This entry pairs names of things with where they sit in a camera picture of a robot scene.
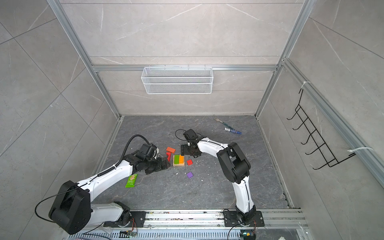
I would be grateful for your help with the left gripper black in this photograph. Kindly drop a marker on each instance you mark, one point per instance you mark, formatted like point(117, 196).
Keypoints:
point(161, 166)

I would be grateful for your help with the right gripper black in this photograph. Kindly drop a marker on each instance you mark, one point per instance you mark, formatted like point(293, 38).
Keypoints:
point(184, 152)

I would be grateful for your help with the yellow-orange wood block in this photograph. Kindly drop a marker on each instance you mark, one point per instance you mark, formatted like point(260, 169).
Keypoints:
point(181, 159)

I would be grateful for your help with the green rectangular block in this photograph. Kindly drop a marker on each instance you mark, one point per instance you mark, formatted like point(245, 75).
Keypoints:
point(176, 159)

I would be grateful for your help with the natural wood block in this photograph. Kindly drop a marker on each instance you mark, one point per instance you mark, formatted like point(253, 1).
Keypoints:
point(178, 165)

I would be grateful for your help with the red arch wood block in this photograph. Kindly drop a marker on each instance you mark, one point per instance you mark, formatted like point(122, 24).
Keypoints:
point(168, 156)

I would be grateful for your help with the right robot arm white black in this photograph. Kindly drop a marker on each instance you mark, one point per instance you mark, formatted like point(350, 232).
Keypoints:
point(235, 166)

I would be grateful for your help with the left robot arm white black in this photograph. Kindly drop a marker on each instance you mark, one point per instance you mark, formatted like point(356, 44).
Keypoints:
point(73, 207)

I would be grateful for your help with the orange-red wood block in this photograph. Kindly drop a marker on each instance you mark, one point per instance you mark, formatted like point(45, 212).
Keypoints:
point(170, 150)

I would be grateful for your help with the green snack wrapper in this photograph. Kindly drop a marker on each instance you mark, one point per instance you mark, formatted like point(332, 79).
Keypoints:
point(131, 181)

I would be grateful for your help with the blue marker pen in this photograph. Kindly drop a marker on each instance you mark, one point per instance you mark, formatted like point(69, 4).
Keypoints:
point(232, 131)

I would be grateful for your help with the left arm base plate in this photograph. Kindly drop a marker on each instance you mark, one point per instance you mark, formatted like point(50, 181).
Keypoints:
point(134, 219)

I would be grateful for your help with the white wire mesh basket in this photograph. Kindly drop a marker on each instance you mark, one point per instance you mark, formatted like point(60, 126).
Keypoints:
point(177, 80)

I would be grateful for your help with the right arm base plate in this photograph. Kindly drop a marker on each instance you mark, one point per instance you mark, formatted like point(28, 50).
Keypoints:
point(237, 219)

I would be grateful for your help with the black wire hook rack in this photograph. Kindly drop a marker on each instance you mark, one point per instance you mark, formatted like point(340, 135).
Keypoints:
point(315, 136)

